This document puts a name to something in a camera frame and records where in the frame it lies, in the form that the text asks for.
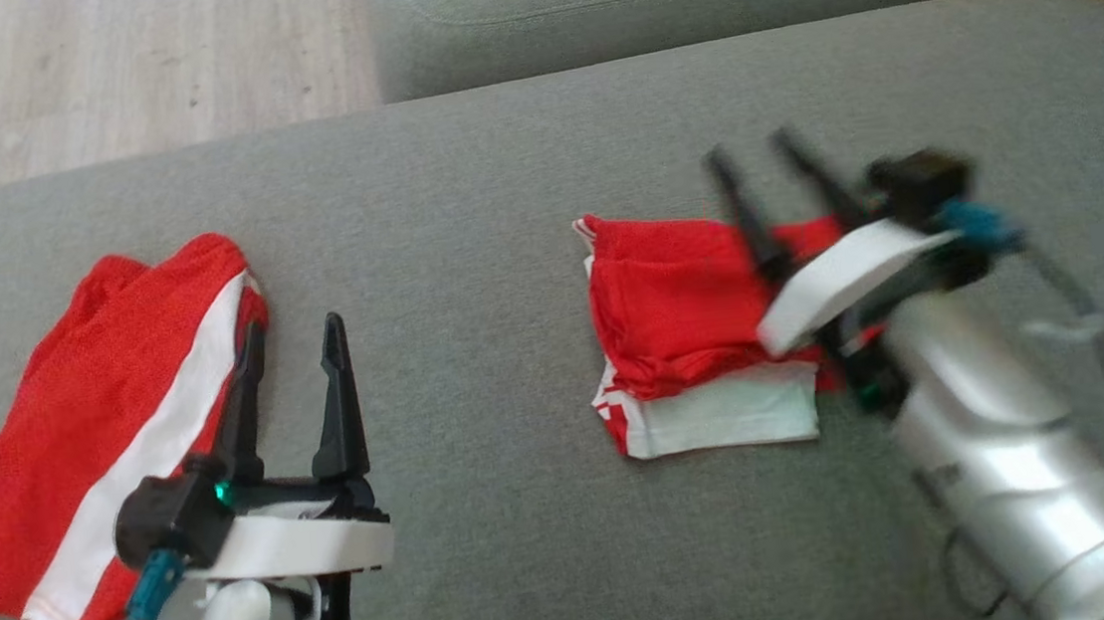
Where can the red shirt with white trim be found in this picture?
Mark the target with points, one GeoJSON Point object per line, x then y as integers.
{"type": "Point", "coordinates": [682, 309]}

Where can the large grey sofa seat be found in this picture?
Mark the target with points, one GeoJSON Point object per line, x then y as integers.
{"type": "Point", "coordinates": [487, 256]}

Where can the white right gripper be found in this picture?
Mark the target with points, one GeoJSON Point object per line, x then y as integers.
{"type": "Point", "coordinates": [849, 279]}

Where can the grey sofa back cushion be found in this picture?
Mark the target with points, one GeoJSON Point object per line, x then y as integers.
{"type": "Point", "coordinates": [645, 2]}

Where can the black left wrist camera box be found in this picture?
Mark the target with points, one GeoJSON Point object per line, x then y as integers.
{"type": "Point", "coordinates": [165, 514]}

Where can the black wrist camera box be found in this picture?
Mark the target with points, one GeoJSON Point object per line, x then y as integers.
{"type": "Point", "coordinates": [921, 186]}
{"type": "Point", "coordinates": [165, 514]}

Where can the red shorts with white stripe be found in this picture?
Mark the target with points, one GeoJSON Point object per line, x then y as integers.
{"type": "Point", "coordinates": [92, 420]}

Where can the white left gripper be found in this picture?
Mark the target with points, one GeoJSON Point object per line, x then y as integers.
{"type": "Point", "coordinates": [303, 547]}

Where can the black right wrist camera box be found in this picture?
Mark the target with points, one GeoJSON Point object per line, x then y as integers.
{"type": "Point", "coordinates": [921, 186]}

